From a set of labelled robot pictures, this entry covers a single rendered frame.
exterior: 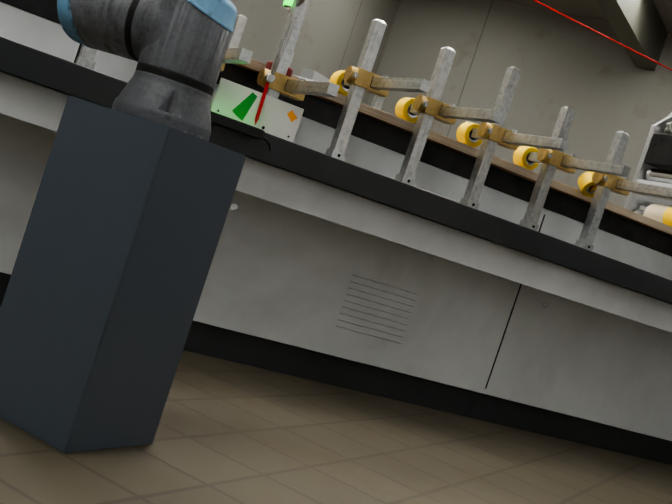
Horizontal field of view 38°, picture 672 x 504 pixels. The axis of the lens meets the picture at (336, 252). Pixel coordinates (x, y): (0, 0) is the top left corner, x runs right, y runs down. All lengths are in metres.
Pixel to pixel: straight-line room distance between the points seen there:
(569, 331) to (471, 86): 7.44
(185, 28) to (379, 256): 1.55
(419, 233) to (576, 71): 7.75
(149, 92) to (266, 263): 1.31
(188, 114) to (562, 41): 9.15
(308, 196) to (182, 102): 1.08
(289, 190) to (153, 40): 1.06
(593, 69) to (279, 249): 7.87
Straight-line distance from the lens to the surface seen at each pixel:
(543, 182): 3.22
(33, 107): 2.58
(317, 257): 3.08
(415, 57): 11.29
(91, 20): 1.92
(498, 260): 3.19
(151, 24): 1.85
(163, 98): 1.79
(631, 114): 10.41
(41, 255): 1.84
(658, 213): 5.06
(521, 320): 3.55
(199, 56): 1.82
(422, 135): 2.95
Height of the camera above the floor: 0.55
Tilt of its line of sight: 2 degrees down
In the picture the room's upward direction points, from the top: 18 degrees clockwise
